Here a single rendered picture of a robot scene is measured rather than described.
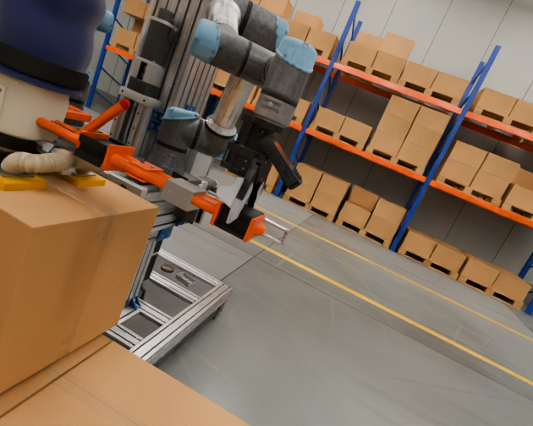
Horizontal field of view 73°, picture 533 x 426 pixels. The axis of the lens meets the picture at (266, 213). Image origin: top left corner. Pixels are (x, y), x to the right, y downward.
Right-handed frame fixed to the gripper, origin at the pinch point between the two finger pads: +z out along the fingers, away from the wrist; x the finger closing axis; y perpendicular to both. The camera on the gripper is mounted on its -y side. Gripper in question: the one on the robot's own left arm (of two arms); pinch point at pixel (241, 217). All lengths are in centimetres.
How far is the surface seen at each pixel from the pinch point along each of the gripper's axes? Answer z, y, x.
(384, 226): 78, -94, -707
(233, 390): 114, -6, -96
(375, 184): 13, -44, -837
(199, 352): 114, 23, -108
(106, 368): 59, 22, -9
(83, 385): 59, 22, -1
